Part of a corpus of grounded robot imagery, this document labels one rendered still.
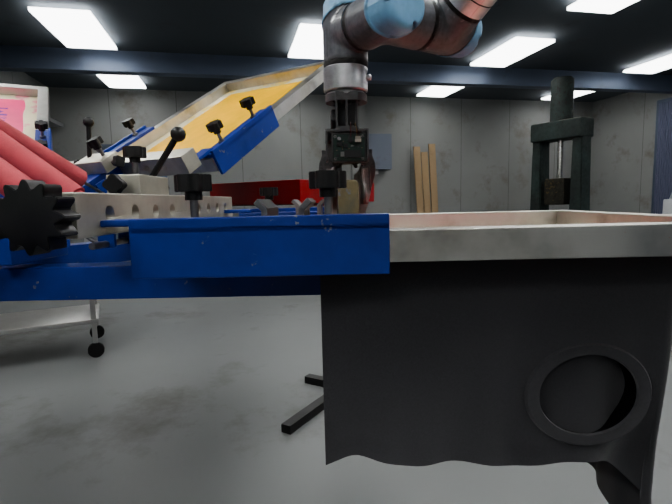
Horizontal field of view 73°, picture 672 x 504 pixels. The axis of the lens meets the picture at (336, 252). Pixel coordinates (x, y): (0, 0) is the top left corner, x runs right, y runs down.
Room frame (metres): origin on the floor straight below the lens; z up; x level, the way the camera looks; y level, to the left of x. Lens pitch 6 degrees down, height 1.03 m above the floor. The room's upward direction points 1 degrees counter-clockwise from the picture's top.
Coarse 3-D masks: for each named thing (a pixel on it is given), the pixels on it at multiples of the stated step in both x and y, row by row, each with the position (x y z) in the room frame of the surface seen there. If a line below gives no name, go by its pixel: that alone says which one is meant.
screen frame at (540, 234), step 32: (416, 224) 1.07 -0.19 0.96; (448, 224) 1.07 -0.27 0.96; (480, 224) 1.07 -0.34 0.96; (512, 224) 1.07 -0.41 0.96; (544, 224) 1.07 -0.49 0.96; (576, 224) 0.55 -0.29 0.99; (608, 224) 0.54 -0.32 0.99; (640, 224) 0.53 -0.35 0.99; (416, 256) 0.53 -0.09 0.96; (448, 256) 0.53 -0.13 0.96; (480, 256) 0.53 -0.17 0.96; (512, 256) 0.53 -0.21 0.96; (544, 256) 0.53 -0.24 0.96; (576, 256) 0.53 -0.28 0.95; (608, 256) 0.53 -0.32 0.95; (640, 256) 0.53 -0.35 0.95
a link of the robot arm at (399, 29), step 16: (368, 0) 0.69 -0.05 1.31; (384, 0) 0.66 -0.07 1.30; (400, 0) 0.66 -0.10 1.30; (416, 0) 0.68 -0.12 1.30; (352, 16) 0.72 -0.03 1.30; (368, 16) 0.69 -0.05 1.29; (384, 16) 0.67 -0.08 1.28; (400, 16) 0.66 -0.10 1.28; (416, 16) 0.68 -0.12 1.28; (432, 16) 0.72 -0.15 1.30; (352, 32) 0.73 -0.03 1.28; (368, 32) 0.71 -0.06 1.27; (384, 32) 0.69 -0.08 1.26; (400, 32) 0.68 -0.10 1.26; (416, 32) 0.72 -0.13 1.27; (432, 32) 0.73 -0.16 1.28; (368, 48) 0.75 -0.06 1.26; (416, 48) 0.75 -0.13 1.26
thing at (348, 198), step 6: (348, 180) 0.65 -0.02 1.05; (354, 180) 0.65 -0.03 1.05; (348, 186) 0.65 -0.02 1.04; (354, 186) 0.65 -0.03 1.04; (342, 192) 0.65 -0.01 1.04; (348, 192) 0.65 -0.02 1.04; (354, 192) 0.65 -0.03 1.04; (342, 198) 0.65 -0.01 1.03; (348, 198) 0.65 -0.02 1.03; (354, 198) 0.65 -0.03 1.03; (342, 204) 0.65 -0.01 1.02; (348, 204) 0.65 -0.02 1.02; (354, 204) 0.65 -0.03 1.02; (342, 210) 0.65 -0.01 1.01; (348, 210) 0.65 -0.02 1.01; (354, 210) 0.65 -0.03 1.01
